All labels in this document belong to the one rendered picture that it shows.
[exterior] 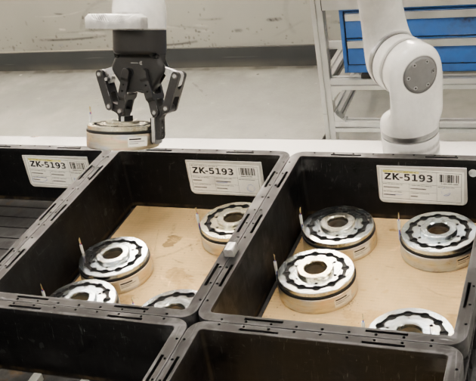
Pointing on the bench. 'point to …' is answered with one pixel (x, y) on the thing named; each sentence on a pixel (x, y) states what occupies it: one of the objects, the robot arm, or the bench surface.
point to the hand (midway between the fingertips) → (141, 130)
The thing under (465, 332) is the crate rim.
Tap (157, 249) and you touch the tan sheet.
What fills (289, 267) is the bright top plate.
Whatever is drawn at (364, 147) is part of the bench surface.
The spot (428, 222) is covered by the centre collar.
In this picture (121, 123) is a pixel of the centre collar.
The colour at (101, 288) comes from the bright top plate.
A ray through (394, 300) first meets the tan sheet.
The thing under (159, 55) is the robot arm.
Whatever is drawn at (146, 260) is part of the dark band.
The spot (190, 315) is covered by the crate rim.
